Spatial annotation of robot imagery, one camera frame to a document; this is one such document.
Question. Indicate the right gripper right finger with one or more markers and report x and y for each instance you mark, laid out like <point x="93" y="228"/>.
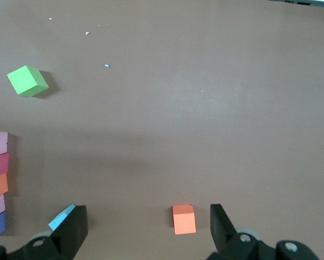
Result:
<point x="222" y="230"/>

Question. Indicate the blue foam cube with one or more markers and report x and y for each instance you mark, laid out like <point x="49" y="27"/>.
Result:
<point x="59" y="218"/>

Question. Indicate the brown paper table cover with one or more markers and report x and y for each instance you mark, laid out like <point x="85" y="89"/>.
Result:
<point x="178" y="122"/>

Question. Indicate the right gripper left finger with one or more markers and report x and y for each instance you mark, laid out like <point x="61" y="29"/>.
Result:
<point x="69" y="233"/>

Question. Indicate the green foam cube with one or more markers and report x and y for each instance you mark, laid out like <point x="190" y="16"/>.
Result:
<point x="27" y="80"/>

